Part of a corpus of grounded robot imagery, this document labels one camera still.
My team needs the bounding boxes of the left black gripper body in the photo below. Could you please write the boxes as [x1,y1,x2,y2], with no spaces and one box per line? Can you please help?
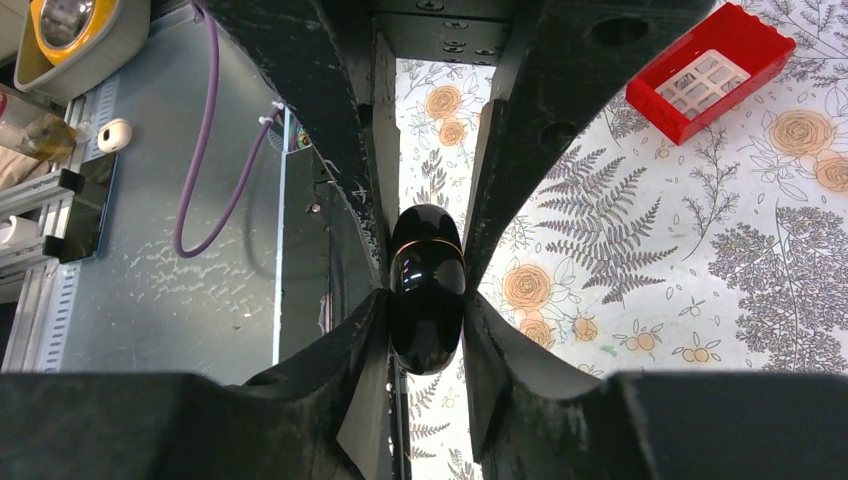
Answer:
[367,0,526,66]

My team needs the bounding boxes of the white small device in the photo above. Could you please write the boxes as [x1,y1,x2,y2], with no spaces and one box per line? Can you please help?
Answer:
[97,118,133,154]

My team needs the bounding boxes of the red box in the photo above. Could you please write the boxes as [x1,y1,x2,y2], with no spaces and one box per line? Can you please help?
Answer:
[625,3,796,145]

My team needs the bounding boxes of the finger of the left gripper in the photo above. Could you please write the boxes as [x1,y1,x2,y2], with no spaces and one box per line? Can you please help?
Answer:
[464,0,713,291]
[202,0,399,287]

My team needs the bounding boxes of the black earbud case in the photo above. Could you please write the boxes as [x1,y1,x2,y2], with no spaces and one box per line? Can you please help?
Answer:
[387,204,466,375]

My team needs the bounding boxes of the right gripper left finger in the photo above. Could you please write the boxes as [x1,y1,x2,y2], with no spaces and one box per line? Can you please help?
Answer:
[1,289,389,479]

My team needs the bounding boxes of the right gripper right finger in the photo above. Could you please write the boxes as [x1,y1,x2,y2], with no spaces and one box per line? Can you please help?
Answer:
[463,294,847,479]

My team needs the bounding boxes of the yellow grey device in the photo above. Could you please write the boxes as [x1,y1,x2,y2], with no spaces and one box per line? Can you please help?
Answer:
[14,0,151,103]

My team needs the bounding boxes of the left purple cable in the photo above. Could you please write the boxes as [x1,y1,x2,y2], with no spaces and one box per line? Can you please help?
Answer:
[173,3,286,260]

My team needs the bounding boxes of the black smartphone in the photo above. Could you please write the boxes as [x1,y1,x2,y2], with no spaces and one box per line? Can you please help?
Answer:
[59,153,118,264]

